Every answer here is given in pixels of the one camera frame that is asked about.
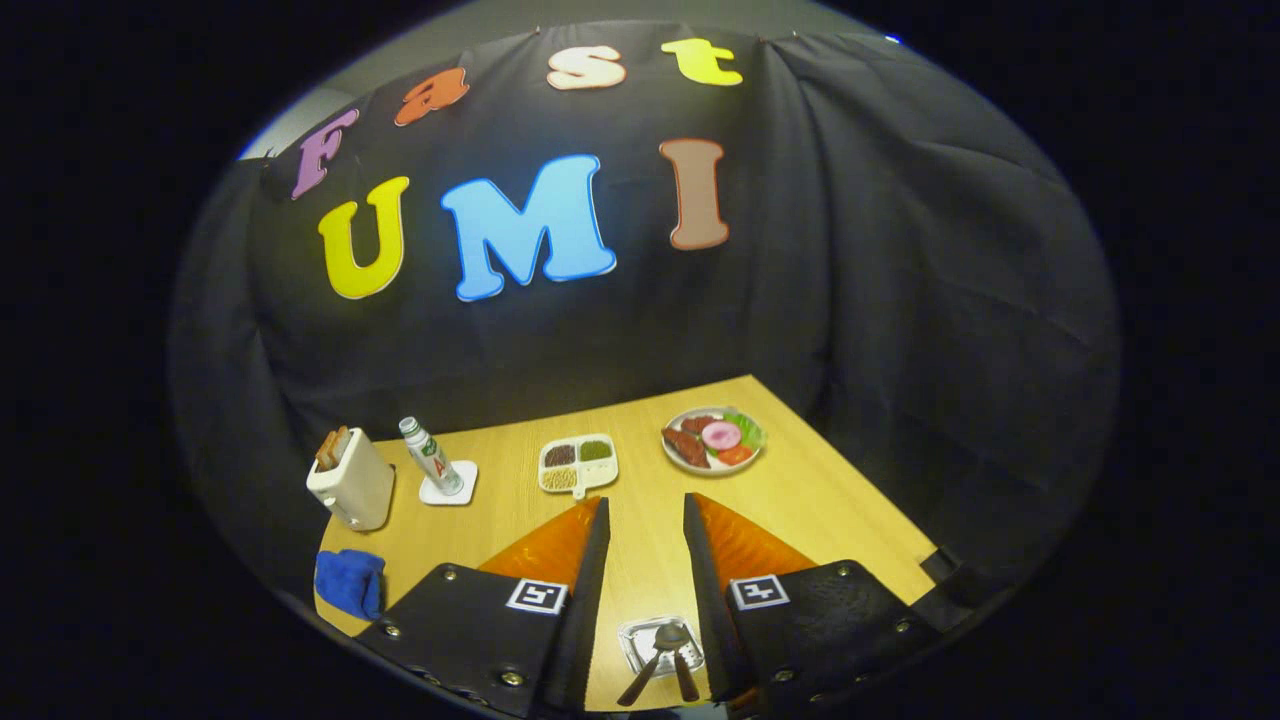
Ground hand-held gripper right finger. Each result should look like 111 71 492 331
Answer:
683 492 946 713

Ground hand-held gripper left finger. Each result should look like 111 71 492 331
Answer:
357 496 613 720

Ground metal spoon with brown handle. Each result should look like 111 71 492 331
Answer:
617 622 691 708

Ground metal fork with brown handle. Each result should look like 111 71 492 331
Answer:
665 645 701 704

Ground white divided dish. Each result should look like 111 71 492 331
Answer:
538 433 620 500

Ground white food plate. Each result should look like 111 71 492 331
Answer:
661 405 768 475

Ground brown meat slices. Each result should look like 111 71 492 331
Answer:
663 415 716 469

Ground white square coaster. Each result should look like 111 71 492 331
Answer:
419 460 479 507

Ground white drink bottle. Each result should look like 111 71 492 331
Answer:
398 416 466 498

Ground blue cloth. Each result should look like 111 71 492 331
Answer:
315 549 387 621

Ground black table clamp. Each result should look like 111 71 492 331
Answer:
920 545 971 591

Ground white toaster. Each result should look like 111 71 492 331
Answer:
306 427 397 532

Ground metal wire basket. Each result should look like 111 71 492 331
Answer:
616 615 706 679

